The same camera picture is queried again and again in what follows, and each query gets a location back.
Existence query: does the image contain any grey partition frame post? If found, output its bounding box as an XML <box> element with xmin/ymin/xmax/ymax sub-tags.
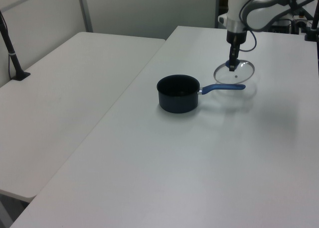
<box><xmin>76</xmin><ymin>0</ymin><xmax>94</xmax><ymax>33</ymax></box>

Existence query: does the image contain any grey background lab equipment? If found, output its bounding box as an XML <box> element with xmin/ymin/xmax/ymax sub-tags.
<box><xmin>270</xmin><ymin>12</ymin><xmax>309</xmax><ymax>36</ymax></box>

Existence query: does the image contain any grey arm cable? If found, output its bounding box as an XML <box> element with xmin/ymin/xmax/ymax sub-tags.
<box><xmin>239</xmin><ymin>0</ymin><xmax>275</xmax><ymax>31</ymax></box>

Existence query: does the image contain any blue gripper cable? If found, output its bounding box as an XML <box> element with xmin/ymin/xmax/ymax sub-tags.
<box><xmin>239</xmin><ymin>29</ymin><xmax>258</xmax><ymax>52</ymax></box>

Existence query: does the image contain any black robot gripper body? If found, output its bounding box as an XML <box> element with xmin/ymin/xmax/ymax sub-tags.
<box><xmin>226</xmin><ymin>30</ymin><xmax>248</xmax><ymax>45</ymax></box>

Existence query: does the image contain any dark saucepan with blue handle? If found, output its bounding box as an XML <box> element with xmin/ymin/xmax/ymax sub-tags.
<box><xmin>156</xmin><ymin>74</ymin><xmax>246</xmax><ymax>114</ymax></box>

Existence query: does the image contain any glass lid with blue knob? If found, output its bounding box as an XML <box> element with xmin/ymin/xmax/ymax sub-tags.
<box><xmin>213</xmin><ymin>59</ymin><xmax>256</xmax><ymax>85</ymax></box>

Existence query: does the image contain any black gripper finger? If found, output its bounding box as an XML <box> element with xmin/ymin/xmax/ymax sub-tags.
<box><xmin>234</xmin><ymin>42</ymin><xmax>242</xmax><ymax>62</ymax></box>
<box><xmin>229</xmin><ymin>43</ymin><xmax>236</xmax><ymax>72</ymax></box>

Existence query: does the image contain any white side table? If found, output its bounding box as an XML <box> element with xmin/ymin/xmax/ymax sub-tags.
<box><xmin>0</xmin><ymin>31</ymin><xmax>166</xmax><ymax>203</ymax></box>

